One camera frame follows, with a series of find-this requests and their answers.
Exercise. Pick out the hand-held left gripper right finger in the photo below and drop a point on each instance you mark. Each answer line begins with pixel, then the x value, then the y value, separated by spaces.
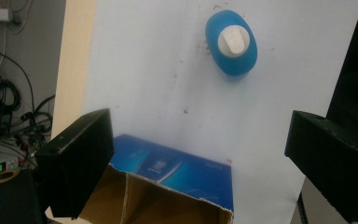
pixel 332 161

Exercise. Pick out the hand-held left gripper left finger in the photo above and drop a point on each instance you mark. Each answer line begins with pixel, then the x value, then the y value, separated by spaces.
pixel 74 161

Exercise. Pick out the blue cardboard box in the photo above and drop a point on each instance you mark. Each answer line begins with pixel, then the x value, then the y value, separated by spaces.
pixel 174 186

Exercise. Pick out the blue bottle with white cap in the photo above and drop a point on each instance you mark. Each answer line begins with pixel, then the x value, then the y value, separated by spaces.
pixel 231 43

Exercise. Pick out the roll of tape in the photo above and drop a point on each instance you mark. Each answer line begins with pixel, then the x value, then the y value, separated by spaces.
pixel 5 175

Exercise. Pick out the white device with green display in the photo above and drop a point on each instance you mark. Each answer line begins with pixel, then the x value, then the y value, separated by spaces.
pixel 0 165

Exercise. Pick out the black curtain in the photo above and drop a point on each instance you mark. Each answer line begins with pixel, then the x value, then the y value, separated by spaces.
pixel 354 62

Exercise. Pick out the white table sheet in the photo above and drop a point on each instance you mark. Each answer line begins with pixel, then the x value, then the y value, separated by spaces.
pixel 180 87

